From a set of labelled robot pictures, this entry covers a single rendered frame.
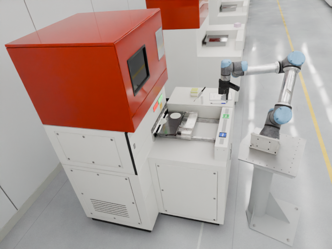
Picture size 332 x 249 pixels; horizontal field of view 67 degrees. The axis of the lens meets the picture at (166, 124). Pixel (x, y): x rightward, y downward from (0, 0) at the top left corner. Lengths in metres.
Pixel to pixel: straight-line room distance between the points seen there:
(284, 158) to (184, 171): 0.76
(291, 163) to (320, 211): 0.96
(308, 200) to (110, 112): 2.14
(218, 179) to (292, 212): 0.99
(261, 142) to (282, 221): 0.93
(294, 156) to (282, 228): 0.81
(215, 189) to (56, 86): 1.41
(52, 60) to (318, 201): 2.64
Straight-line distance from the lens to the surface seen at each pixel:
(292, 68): 2.03
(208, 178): 2.04
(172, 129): 2.16
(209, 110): 2.36
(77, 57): 1.54
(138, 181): 1.98
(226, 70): 1.95
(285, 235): 2.62
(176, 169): 2.05
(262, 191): 2.39
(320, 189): 3.08
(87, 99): 1.65
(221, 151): 1.90
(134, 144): 1.77
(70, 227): 2.89
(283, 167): 2.00
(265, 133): 2.02
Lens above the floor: 2.18
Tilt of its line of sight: 35 degrees down
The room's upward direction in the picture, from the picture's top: 8 degrees counter-clockwise
